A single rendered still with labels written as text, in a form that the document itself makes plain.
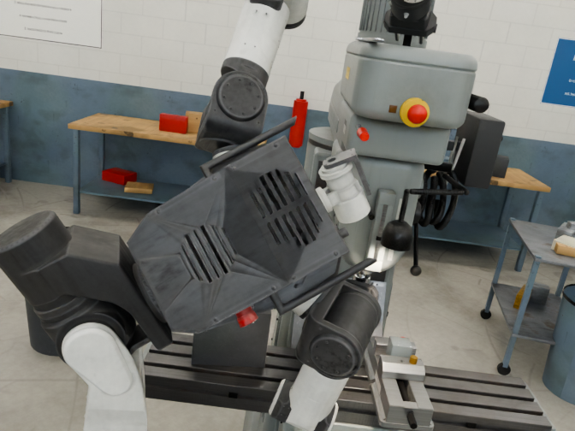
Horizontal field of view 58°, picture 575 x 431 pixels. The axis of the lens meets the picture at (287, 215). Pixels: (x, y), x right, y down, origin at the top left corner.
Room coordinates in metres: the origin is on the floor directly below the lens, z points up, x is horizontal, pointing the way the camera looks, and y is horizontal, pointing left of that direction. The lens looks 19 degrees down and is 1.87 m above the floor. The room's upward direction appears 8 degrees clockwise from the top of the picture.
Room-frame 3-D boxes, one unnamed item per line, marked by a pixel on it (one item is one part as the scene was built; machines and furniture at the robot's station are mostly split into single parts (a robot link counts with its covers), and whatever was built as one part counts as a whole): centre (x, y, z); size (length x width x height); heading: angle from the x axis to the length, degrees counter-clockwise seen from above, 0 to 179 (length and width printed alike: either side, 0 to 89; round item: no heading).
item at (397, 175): (1.36, -0.24, 1.47); 0.21 x 0.19 x 0.32; 91
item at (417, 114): (1.11, -0.24, 1.76); 0.04 x 0.03 x 0.04; 91
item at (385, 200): (1.25, -0.24, 1.45); 0.04 x 0.04 x 0.21; 1
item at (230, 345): (1.39, 0.12, 1.03); 0.22 x 0.12 x 0.20; 98
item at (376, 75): (1.37, -0.23, 1.81); 0.47 x 0.26 x 0.16; 1
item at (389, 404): (1.33, -0.39, 0.98); 0.35 x 0.15 x 0.11; 3
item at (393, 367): (1.31, -0.39, 1.02); 0.12 x 0.06 x 0.04; 93
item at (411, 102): (1.13, -0.24, 1.76); 0.06 x 0.02 x 0.06; 91
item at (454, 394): (1.36, -0.23, 0.89); 1.24 x 0.23 x 0.08; 91
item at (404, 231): (1.16, -0.26, 1.48); 0.07 x 0.07 x 0.06
